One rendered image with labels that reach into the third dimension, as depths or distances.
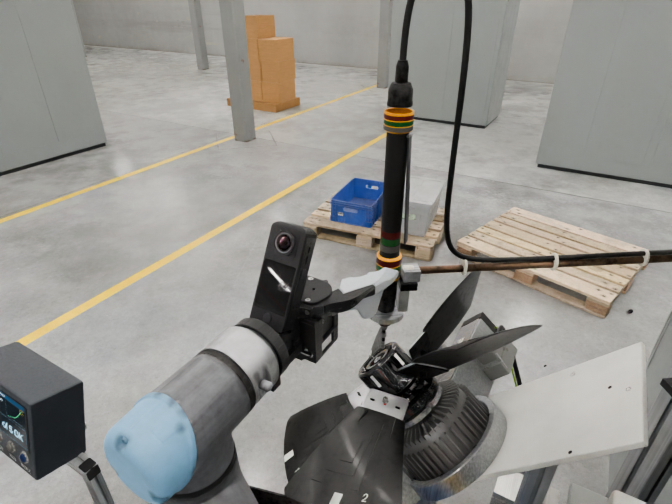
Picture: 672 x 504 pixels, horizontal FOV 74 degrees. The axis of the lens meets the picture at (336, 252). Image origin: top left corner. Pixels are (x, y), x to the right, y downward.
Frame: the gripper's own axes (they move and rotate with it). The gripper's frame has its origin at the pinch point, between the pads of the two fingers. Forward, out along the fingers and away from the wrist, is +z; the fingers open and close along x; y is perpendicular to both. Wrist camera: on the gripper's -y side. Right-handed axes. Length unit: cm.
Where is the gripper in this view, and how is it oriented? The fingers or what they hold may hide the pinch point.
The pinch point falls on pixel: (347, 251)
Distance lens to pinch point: 60.0
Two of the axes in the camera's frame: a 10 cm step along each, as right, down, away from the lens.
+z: 5.0, -4.4, 7.5
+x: 8.6, 2.5, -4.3
